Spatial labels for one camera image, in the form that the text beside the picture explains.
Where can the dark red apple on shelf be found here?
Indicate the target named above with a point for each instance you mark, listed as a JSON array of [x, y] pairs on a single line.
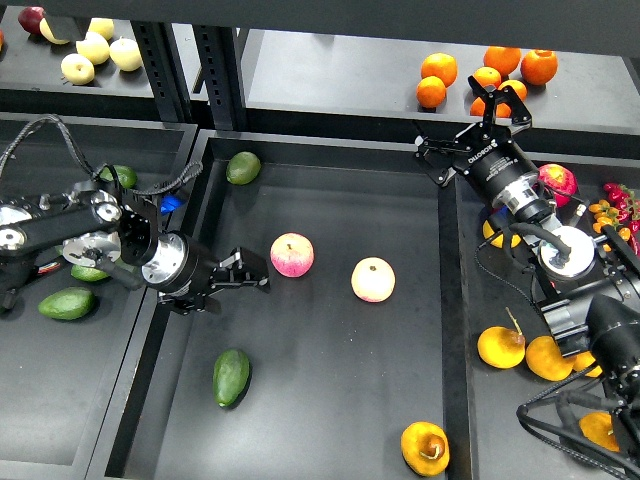
[[30, 18]]

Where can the pale yellow apple front left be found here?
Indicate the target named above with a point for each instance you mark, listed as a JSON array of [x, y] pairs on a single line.
[[77, 69]]

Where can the orange lower left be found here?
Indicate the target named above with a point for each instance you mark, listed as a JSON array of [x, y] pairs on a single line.
[[430, 92]]

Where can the green avocado lower cluster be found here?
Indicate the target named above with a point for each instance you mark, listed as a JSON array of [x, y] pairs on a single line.
[[68, 304]]

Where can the pale yellow apple half hidden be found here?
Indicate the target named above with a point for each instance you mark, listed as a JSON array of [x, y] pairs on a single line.
[[48, 34]]

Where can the small orange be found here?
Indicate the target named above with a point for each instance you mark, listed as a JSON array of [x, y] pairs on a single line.
[[517, 86], [488, 77]]

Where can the bright red apple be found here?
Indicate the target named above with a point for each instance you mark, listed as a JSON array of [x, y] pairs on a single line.
[[560, 181]]

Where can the pale yellow apple centre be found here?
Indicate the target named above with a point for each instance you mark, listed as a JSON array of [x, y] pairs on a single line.
[[94, 47]]

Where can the black perforated shelf post right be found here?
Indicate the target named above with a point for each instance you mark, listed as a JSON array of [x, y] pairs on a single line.
[[220, 58]]

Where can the orange top right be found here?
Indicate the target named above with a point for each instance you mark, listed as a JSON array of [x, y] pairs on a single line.
[[538, 67]]

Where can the black perforated shelf post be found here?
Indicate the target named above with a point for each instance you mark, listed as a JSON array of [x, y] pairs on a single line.
[[220, 58], [162, 64]]

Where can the small orange right centre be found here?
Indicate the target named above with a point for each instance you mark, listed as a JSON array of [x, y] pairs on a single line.
[[517, 86]]

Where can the black centre tray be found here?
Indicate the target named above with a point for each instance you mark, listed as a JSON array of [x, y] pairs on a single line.
[[334, 380]]

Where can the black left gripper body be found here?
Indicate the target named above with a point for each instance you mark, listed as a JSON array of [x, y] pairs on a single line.
[[180, 267]]

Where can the green avocado at tray corner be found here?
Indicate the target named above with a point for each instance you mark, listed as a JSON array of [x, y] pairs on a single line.
[[243, 168]]

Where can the green avocado middle cluster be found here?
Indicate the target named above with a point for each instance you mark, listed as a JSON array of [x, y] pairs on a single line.
[[88, 274]]

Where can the orange bottom front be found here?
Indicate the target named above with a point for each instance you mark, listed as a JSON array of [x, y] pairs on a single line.
[[477, 108]]

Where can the pink red apple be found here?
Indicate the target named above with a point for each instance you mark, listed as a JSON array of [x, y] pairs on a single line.
[[292, 254]]

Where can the yellow pear upper right tray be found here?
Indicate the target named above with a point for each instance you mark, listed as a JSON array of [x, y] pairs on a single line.
[[497, 240]]

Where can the black left tray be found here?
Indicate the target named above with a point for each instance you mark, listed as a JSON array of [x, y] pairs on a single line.
[[58, 379]]

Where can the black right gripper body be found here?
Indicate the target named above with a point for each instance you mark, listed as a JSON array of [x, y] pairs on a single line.
[[496, 167]]

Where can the green avocado cluster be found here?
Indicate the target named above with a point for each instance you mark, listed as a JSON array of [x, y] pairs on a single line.
[[68, 304], [88, 274]]

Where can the black right tray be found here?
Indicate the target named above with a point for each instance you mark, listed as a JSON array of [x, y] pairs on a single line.
[[480, 288]]

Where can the yellow pear behind arm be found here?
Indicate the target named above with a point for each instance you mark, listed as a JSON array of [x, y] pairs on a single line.
[[586, 363]]

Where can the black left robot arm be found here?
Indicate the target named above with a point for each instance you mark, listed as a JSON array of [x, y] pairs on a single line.
[[100, 224]]

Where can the yellow pear with long stem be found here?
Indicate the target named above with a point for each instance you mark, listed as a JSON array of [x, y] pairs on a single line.
[[502, 347]]

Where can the red and orange cherry tomatoes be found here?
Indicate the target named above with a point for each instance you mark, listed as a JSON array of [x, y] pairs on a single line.
[[619, 208]]

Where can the orange top centre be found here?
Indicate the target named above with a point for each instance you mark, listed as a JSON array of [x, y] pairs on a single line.
[[505, 60]]

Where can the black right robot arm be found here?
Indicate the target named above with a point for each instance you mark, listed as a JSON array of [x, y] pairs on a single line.
[[585, 287]]

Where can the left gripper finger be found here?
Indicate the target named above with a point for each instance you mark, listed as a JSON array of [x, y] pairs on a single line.
[[242, 268], [197, 303]]

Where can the yellow pear tray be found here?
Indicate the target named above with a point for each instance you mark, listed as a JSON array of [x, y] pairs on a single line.
[[544, 359], [497, 240]]

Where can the pale yellow apple right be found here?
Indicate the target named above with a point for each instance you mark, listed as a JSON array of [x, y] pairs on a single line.
[[125, 53]]

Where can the black tray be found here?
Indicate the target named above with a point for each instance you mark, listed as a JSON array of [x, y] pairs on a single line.
[[58, 379], [480, 288], [334, 380]]

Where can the pale yellow pink apple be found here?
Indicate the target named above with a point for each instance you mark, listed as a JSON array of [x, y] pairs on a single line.
[[373, 280]]

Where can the pale yellow apple back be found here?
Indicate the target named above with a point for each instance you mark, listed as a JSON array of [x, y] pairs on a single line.
[[102, 26]]

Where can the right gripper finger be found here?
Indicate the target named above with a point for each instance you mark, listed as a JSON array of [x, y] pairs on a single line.
[[435, 156], [493, 97]]

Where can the yellow pear middle right tray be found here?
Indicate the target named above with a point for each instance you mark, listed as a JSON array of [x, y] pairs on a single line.
[[544, 359]]

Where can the green avocado left tray top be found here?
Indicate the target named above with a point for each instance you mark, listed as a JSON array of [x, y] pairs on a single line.
[[127, 176]]

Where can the black perforated shelf post left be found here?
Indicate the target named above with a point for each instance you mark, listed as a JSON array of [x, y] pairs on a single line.
[[162, 64]]

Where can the orange top left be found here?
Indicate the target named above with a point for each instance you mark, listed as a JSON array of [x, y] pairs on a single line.
[[442, 66]]

